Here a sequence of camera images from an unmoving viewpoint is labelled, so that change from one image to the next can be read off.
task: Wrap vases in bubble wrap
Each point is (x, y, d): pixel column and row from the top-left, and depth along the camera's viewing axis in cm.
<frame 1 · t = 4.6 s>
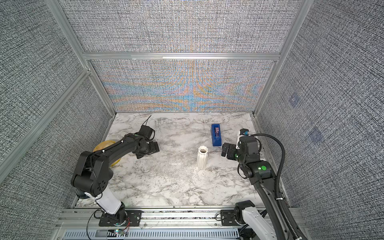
left hand: (154, 150, 93), fingers open
right hand: (232, 143, 74), fingers open
white ribbed vase: (202, 157, 81), point 14 cm above the table
blue tape dispenser: (216, 140, 99), point 6 cm above the table
clear tape roll: (216, 130, 102), point 7 cm above the table

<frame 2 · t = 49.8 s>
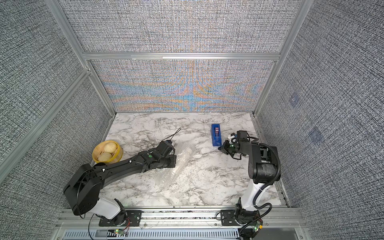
left hand: (178, 160, 85), fingers closed
right hand: (219, 144, 98), fingers closed
white steamed bun: (110, 147, 95), point 6 cm above the table
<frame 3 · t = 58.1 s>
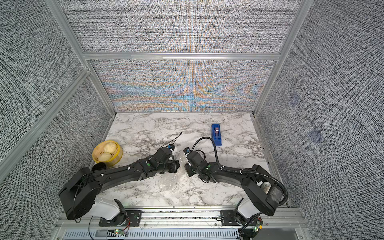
left hand: (183, 165, 84), fingers closed
right hand: (186, 161, 87), fingers open
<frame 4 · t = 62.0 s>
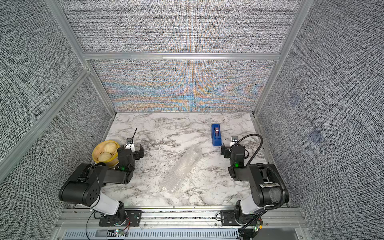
left hand: (133, 143, 92), fingers open
right hand: (232, 140, 93), fingers open
